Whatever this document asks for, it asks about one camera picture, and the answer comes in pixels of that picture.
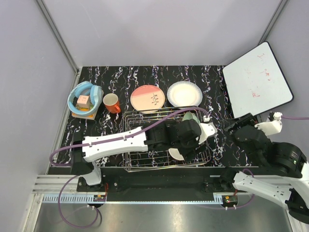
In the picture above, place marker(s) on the light blue headphones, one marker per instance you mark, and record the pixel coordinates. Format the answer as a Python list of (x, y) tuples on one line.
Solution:
[(85, 88)]

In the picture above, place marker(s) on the pink and cream plate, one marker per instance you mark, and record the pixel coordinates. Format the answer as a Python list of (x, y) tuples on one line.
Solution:
[(147, 99)]

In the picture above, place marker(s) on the green ceramic bowl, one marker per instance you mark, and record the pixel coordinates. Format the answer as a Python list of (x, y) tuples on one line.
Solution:
[(189, 116)]

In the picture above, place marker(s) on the orange and white coaster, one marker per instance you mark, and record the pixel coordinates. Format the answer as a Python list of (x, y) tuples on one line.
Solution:
[(90, 117)]

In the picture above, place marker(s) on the grey slotted cable duct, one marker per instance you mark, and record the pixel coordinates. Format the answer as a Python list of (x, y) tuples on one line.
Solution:
[(114, 199)]

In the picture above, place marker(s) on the pink cube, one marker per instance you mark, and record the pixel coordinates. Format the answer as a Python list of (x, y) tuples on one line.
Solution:
[(84, 101)]

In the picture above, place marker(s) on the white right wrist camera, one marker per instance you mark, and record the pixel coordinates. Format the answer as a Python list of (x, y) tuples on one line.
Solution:
[(273, 124)]

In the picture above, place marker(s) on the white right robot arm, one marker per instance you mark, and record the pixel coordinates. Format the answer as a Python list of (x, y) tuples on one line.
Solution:
[(281, 159)]

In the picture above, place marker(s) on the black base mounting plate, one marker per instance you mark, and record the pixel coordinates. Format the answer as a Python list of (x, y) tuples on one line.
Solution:
[(190, 183)]

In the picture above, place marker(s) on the orange and white bowl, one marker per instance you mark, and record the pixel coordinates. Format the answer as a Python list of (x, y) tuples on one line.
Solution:
[(174, 153)]

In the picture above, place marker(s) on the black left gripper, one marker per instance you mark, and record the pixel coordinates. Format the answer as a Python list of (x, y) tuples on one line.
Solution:
[(188, 154)]

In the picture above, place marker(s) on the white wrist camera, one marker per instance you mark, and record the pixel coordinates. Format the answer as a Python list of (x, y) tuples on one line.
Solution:
[(208, 129), (273, 124)]

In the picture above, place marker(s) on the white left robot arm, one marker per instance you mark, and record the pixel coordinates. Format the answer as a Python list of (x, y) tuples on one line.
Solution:
[(90, 149)]

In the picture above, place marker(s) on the white round plate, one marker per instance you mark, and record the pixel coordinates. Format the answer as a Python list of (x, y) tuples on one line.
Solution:
[(184, 93)]

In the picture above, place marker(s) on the orange mug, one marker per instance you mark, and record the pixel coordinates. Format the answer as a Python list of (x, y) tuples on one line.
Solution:
[(112, 104)]

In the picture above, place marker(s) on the steel wire dish rack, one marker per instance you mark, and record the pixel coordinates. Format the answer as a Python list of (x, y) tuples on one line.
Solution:
[(154, 160)]

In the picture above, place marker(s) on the white board with dark rim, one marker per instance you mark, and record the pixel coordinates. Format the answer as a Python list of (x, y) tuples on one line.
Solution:
[(255, 82)]

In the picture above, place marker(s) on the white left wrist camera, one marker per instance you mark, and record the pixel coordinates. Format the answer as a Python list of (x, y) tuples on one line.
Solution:
[(208, 129)]

